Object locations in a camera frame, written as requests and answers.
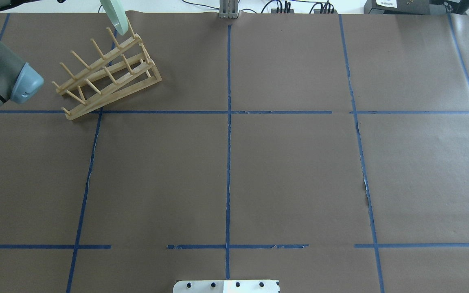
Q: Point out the white pedestal base plate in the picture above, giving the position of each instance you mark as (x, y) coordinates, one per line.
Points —
(227, 286)

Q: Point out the black equipment box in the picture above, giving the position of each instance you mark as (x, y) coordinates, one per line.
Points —
(415, 7)

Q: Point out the black usb hub right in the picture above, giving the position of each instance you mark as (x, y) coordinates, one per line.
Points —
(323, 8)

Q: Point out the black usb hub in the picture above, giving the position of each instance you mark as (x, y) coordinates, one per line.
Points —
(282, 7)
(323, 8)

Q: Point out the brown paper table cover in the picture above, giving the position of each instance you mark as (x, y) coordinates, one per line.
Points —
(329, 152)

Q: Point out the light green ceramic plate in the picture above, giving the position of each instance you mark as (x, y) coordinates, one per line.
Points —
(115, 11)

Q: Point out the black usb hub left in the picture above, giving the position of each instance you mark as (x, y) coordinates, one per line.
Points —
(282, 7)

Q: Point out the wooden dish rack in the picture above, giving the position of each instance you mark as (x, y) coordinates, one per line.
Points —
(124, 70)

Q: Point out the grey aluminium frame post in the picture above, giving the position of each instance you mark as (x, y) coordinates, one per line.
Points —
(229, 9)

